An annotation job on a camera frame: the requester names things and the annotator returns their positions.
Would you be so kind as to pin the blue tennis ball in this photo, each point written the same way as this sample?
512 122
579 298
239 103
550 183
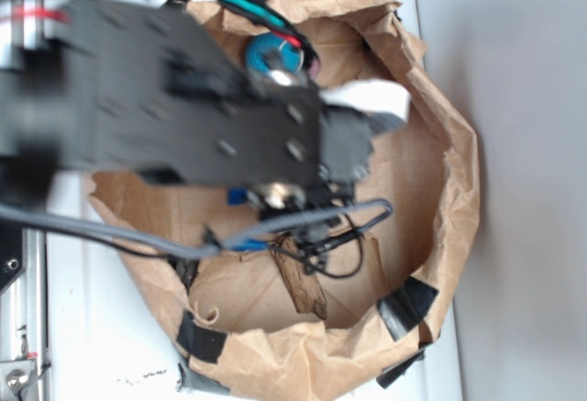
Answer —
268 52

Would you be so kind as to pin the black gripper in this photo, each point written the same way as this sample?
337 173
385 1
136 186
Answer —
346 139

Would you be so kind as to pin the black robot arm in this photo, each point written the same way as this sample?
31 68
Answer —
121 87

